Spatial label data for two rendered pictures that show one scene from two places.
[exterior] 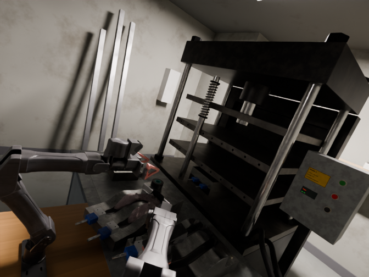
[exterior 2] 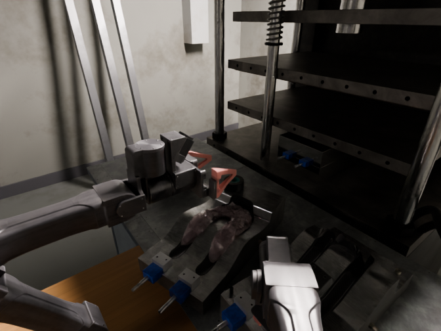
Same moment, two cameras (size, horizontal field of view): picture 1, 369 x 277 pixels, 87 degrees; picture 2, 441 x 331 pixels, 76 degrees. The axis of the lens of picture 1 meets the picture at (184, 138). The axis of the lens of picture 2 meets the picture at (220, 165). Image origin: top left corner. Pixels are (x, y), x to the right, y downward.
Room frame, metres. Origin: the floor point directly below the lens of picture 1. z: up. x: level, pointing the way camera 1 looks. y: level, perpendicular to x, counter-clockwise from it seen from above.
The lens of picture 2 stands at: (0.22, 0.05, 1.52)
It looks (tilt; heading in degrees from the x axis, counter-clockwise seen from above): 28 degrees down; 4
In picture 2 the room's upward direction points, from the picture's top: straight up
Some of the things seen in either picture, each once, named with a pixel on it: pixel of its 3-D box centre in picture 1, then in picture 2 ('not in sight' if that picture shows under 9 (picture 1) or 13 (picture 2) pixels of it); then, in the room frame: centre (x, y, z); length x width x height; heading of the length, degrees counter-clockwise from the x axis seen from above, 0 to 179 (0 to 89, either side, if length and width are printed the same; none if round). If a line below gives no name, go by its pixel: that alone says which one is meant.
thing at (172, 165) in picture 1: (215, 189); (324, 158); (1.80, -0.46, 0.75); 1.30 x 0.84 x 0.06; 41
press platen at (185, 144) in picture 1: (228, 166); (337, 115); (1.83, -0.49, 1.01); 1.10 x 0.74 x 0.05; 41
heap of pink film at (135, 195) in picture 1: (141, 201); (220, 222); (0.98, 0.11, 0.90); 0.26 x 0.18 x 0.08; 148
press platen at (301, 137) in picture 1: (249, 117); (358, 16); (1.84, -0.50, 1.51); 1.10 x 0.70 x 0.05; 41
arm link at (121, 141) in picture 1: (108, 153); (136, 174); (0.69, 0.25, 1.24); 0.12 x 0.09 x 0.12; 132
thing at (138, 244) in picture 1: (128, 253); (230, 319); (0.64, 0.06, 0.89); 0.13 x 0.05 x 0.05; 131
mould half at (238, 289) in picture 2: (186, 251); (322, 285); (0.77, -0.18, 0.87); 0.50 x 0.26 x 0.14; 131
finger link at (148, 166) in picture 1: (148, 168); (216, 175); (0.77, 0.10, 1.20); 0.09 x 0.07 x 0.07; 132
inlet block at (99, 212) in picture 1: (89, 219); (150, 274); (0.78, 0.30, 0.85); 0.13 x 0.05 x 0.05; 148
